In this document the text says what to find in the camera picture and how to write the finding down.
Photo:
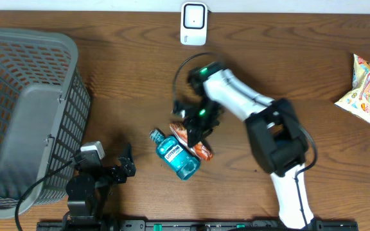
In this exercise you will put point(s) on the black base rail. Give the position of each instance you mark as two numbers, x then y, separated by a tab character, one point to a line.
141	225

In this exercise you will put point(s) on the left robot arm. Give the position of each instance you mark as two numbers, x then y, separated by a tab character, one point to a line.
89	189

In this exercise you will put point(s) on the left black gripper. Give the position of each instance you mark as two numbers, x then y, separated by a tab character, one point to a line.
127	164

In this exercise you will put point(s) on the wet wipes packet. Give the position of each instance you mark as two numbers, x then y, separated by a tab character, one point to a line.
357	100

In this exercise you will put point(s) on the white barcode scanner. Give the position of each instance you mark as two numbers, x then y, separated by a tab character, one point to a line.
193	30

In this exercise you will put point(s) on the blue Listerine mouthwash bottle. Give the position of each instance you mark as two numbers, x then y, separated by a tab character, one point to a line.
179	159

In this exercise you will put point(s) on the grey plastic shopping basket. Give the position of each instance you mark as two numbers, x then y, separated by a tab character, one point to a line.
44	108

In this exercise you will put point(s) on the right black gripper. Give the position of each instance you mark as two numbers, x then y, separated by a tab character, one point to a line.
196	132

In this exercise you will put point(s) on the orange Top snack bar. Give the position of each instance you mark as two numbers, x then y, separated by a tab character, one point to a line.
199	150

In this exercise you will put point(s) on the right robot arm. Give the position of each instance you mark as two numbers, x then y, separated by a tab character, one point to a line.
277	139

